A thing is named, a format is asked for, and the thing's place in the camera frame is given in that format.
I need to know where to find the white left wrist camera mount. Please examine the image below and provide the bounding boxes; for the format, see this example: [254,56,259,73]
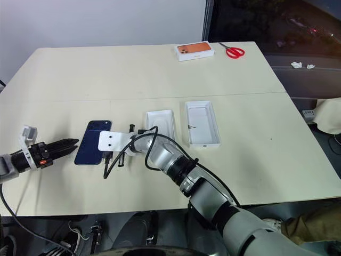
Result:
[19,124,38,169]

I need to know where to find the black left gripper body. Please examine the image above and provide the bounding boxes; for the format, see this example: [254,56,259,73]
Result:
[31,142,54,170]

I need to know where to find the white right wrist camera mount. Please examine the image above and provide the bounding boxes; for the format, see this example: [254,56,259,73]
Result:
[98,130,134,153]

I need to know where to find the white phone box lid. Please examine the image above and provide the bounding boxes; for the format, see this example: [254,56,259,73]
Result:
[185,100,222,149]

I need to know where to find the orange print phone box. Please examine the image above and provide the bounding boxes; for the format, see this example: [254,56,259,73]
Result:
[174,41,216,63]

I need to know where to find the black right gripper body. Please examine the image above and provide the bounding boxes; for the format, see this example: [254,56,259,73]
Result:
[102,123,134,167]

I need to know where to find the cream cloth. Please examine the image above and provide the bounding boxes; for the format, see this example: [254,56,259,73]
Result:
[314,97,341,135]

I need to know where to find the grey window frame post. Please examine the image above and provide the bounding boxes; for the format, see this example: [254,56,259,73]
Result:
[201,0,215,43]

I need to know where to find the dark blue smartphone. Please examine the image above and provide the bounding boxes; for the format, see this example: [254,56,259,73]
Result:
[74,119,113,167]

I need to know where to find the white power strip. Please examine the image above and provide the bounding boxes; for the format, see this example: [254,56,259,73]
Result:
[303,108,317,123]

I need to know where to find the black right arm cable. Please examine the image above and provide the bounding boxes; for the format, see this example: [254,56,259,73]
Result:
[102,125,242,207]

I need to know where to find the black metal bracket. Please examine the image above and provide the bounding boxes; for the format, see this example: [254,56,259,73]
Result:
[88,225,105,254]

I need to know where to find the red handled scissors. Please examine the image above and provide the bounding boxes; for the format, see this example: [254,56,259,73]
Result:
[218,42,246,60]

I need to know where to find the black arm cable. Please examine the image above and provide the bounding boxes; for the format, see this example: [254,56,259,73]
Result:
[0,183,70,252]
[102,125,242,207]

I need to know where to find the olive trouser leg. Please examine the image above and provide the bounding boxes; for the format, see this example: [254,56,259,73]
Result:
[281,203,341,246]

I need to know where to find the white phone box base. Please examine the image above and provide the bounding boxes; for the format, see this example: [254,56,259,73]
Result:
[145,108,177,142]

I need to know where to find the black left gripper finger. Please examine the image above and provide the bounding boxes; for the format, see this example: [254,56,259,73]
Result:
[51,145,79,161]
[49,138,80,150]

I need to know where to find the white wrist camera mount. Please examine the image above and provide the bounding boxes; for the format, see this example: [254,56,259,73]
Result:
[98,130,134,153]
[19,124,38,169]

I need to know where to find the white floor cable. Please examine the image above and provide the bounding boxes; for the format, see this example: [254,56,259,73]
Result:
[67,220,90,241]

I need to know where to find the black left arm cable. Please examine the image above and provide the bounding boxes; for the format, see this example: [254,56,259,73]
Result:
[0,183,70,252]

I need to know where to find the white shoe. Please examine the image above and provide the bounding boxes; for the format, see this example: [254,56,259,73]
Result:
[262,218,283,233]

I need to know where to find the black sneaker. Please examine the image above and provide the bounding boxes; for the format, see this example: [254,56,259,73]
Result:
[0,234,17,256]

